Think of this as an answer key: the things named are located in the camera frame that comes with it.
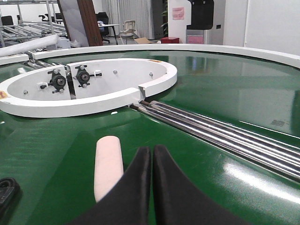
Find pink paper sign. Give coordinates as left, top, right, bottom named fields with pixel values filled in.
left=172, top=7, right=185, bottom=20

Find cardboard box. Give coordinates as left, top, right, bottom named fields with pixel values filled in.
left=134, top=37, right=161, bottom=44

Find black office chair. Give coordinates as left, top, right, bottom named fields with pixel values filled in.
left=96, top=12, right=110, bottom=43

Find steel roller rack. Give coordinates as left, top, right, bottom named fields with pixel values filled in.
left=0, top=0, right=67, bottom=47

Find brown wooden pillar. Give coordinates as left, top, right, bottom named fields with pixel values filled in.
left=77, top=0, right=103, bottom=46

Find white desk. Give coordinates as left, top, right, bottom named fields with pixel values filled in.
left=98, top=23, right=119, bottom=41

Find red box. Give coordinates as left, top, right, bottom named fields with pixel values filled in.
left=160, top=37, right=180, bottom=44

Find yellow warning sticker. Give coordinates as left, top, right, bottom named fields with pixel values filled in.
left=0, top=91, right=8, bottom=99

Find white kiosk with black screen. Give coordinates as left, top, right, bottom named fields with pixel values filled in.
left=168, top=0, right=214, bottom=43

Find left black bearing mount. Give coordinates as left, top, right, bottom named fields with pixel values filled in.
left=38, top=69, right=67, bottom=94

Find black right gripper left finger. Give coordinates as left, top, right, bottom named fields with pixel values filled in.
left=69, top=147, right=151, bottom=225

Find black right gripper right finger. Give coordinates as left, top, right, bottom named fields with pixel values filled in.
left=152, top=145, right=247, bottom=225

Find white outer conveyor rim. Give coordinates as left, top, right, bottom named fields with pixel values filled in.
left=0, top=43, right=300, bottom=69

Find pale pink broom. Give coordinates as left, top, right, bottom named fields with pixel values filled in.
left=94, top=136, right=124, bottom=202

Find far chrome rollers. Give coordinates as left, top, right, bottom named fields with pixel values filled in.
left=24, top=49, right=60, bottom=69

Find right black bearing mount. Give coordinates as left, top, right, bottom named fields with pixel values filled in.
left=75, top=65, right=102, bottom=88

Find green potted plant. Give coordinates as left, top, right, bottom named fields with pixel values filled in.
left=161, top=0, right=168, bottom=38

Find chrome transfer rollers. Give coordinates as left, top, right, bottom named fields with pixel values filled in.
left=130, top=101, right=300, bottom=181

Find white inner conveyor ring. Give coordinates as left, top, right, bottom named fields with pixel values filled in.
left=0, top=57, right=178, bottom=118

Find beige plastic chair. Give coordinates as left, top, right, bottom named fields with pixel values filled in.
left=119, top=20, right=139, bottom=44

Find white foam roll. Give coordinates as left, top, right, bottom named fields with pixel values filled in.
left=0, top=34, right=59, bottom=57

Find black cable bundle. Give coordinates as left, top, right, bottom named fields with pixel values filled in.
left=0, top=177, right=21, bottom=218

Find black bearing mount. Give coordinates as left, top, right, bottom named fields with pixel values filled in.
left=38, top=69, right=67, bottom=94
left=75, top=65, right=102, bottom=88

